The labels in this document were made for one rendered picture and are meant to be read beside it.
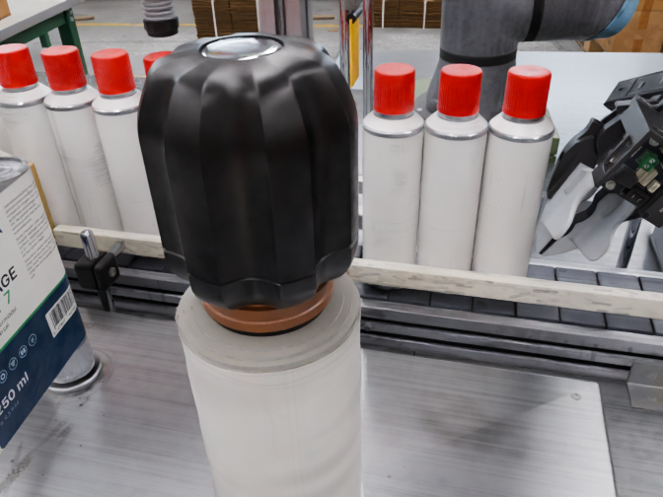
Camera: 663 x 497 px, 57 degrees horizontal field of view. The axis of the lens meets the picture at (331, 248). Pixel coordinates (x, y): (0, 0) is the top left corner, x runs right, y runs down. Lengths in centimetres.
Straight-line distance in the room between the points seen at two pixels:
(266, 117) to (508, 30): 77
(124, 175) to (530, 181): 37
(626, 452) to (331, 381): 33
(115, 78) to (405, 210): 28
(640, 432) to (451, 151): 28
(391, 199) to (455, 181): 6
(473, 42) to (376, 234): 46
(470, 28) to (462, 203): 45
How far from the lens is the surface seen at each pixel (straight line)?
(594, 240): 55
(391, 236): 55
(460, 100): 50
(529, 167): 52
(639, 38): 402
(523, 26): 95
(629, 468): 55
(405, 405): 48
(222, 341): 26
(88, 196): 66
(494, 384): 50
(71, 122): 63
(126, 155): 61
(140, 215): 64
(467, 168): 51
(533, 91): 50
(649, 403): 60
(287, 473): 30
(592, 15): 97
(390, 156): 51
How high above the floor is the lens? 124
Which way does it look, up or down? 34 degrees down
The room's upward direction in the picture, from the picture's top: 2 degrees counter-clockwise
